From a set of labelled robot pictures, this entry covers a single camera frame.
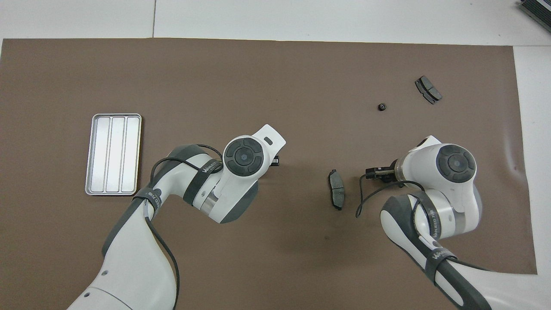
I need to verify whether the silver metal tray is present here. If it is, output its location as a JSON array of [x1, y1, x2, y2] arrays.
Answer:
[[85, 113, 142, 196]]

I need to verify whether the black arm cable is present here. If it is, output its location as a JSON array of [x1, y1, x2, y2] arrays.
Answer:
[[356, 174, 435, 259], [145, 143, 224, 310]]

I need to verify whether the grey slotted brake pad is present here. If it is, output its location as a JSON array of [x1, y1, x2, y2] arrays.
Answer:
[[415, 76, 443, 105]]

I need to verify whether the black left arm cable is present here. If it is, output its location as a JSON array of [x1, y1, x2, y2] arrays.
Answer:
[[145, 143, 224, 310]]

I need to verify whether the dark curved brake pad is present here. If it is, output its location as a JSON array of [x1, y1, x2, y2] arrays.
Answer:
[[328, 169, 345, 211]]

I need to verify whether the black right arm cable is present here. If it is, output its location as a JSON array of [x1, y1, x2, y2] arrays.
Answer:
[[356, 174, 435, 259]]

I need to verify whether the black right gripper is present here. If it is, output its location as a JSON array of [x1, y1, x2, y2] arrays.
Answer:
[[365, 161, 399, 183]]

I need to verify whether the brown table mat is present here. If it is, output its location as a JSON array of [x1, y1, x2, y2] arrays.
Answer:
[[0, 38, 538, 310]]

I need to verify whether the dark ridged box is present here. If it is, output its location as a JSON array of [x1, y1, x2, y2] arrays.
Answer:
[[519, 0, 551, 33]]

